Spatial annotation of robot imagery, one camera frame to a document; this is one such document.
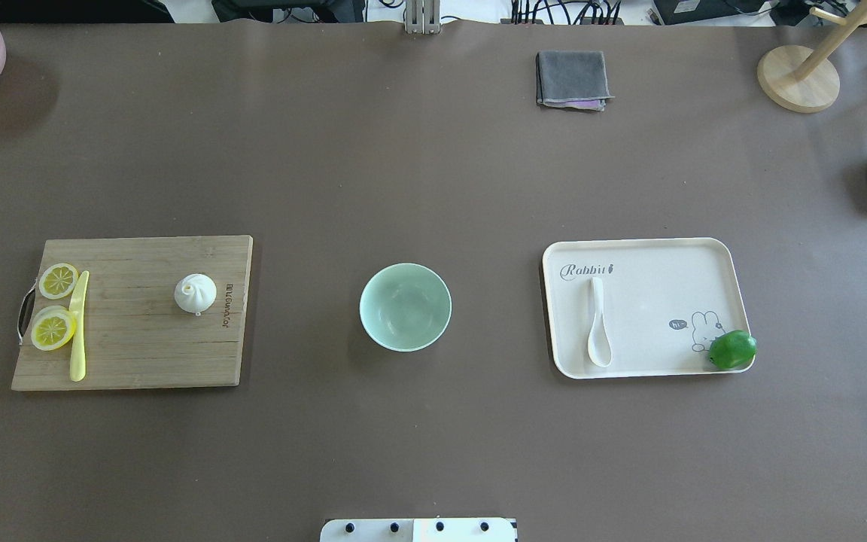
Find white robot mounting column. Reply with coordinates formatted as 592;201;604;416
319;517;519;541

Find cream rabbit tray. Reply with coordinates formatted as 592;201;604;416
541;237;750;380

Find aluminium frame post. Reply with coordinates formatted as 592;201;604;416
403;0;441;35

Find lemon slice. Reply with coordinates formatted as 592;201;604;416
38;262;80;300
30;306;77;351

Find wooden mug tree stand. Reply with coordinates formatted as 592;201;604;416
756;1;867;114

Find white ceramic spoon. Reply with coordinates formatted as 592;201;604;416
587;277;613;367

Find bamboo cutting board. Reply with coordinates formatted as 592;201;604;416
11;236;254;391

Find white steamed bun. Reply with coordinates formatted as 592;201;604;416
173;273;218;316

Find grey folded cloth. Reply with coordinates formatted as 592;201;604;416
534;50;613;112

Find green lime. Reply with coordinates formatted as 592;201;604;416
709;330;757;370

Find lower lemon slice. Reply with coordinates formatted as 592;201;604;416
30;306;77;351

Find upper lemon slice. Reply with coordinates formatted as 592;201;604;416
38;262;80;300

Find pale green bowl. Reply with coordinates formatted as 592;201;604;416
359;262;453;352

